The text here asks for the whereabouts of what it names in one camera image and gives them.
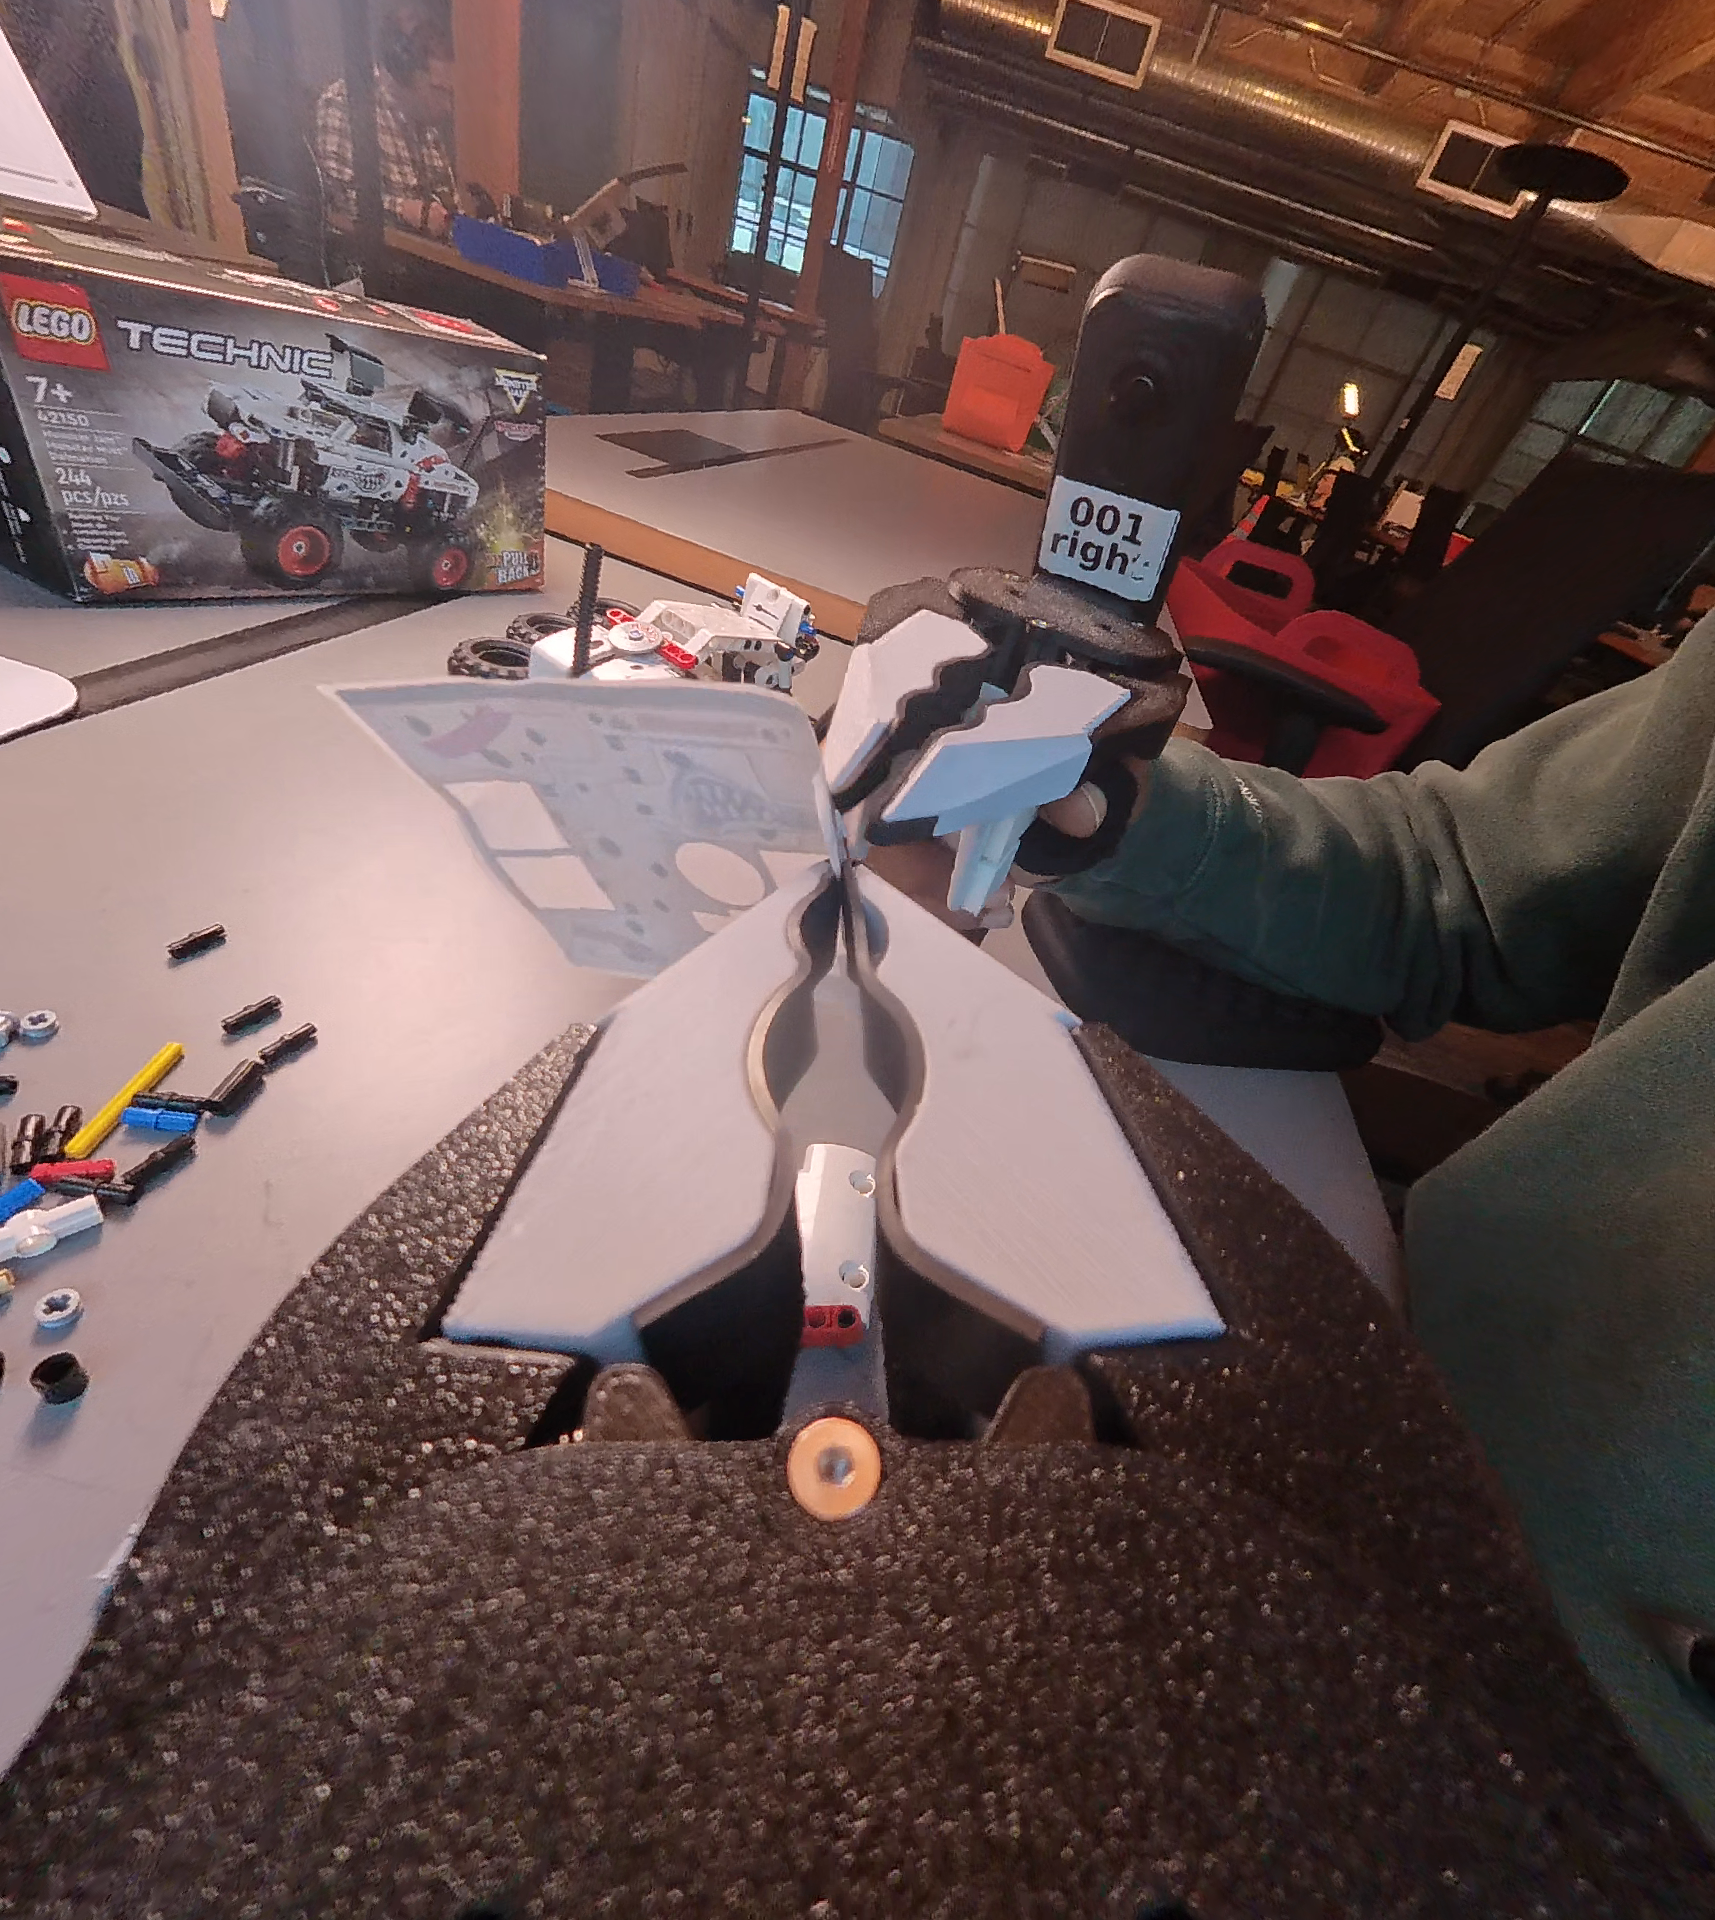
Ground black partition panels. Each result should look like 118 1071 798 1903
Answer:
1398 449 1715 768

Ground black table mat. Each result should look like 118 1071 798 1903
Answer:
594 423 832 472

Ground red chair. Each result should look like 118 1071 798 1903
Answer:
1218 606 1444 778
1188 535 1324 639

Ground white black toy truck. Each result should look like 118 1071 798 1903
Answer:
528 541 822 700

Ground black pole stand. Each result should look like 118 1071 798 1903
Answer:
1398 142 1633 498

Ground printed sticker sheet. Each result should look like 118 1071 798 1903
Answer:
322 677 860 980

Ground blue plastic bin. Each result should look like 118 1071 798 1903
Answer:
450 209 646 299

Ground pile of small toy pieces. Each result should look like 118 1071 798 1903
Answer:
0 1007 272 1420

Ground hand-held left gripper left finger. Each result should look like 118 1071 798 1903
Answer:
442 862 852 1356

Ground metal ventilation duct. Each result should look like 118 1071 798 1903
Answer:
932 0 1715 220

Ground printed toy truck box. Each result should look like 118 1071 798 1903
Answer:
0 223 548 606

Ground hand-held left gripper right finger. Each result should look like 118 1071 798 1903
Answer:
842 865 1232 1363

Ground person's right forearm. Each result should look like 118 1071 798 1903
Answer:
1052 644 1669 1043

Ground window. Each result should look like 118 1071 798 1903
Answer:
734 81 920 288

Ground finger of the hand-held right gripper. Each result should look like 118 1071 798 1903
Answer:
870 665 1132 846
822 611 992 804

